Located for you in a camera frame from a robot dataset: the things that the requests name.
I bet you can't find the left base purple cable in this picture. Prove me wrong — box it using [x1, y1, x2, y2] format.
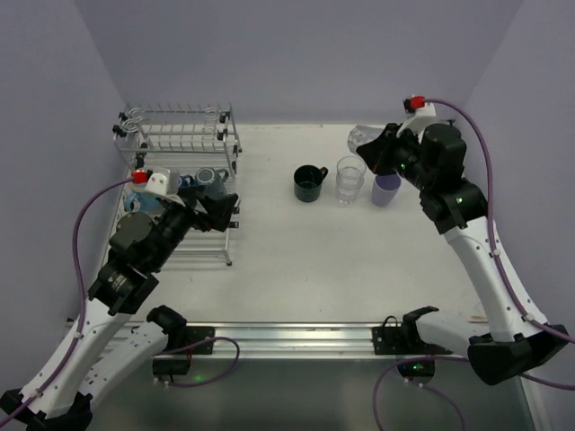
[155, 337, 243, 388]

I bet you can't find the blue mug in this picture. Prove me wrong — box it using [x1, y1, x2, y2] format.
[178, 175, 197, 189]

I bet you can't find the dark green mug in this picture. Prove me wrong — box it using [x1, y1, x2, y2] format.
[293, 164, 329, 203]

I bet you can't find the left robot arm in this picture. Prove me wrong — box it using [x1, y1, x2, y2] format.
[1, 187, 239, 430]

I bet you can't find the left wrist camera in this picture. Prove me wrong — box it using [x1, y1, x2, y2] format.
[144, 167, 184, 206]

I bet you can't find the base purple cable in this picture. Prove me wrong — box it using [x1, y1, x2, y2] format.
[372, 354, 473, 431]
[155, 337, 243, 388]

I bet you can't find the aluminium mounting rail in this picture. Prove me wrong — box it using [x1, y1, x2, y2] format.
[57, 319, 534, 360]

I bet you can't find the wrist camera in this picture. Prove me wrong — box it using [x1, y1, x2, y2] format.
[399, 95, 437, 134]
[144, 167, 184, 206]

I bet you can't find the lavender plastic cup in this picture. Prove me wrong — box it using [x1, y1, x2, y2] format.
[371, 174, 402, 207]

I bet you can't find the grey-blue mug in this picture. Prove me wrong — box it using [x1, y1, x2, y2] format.
[194, 167, 229, 199]

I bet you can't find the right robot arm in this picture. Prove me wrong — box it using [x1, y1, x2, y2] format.
[357, 123, 568, 385]

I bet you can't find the light blue cup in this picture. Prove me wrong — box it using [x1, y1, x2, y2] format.
[124, 191, 164, 215]

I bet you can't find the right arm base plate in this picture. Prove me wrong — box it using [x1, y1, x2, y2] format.
[371, 325, 415, 356]

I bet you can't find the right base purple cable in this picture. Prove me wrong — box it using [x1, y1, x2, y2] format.
[372, 354, 473, 431]

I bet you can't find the metal dish rack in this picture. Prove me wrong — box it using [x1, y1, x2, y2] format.
[112, 102, 243, 267]

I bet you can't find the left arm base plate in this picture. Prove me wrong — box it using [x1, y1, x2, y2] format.
[165, 326, 216, 355]

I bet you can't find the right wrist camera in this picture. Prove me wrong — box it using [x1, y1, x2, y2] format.
[399, 95, 437, 134]

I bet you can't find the clear glass tumbler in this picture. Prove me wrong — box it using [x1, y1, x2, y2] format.
[347, 125, 384, 154]
[336, 155, 367, 189]
[336, 181, 363, 204]

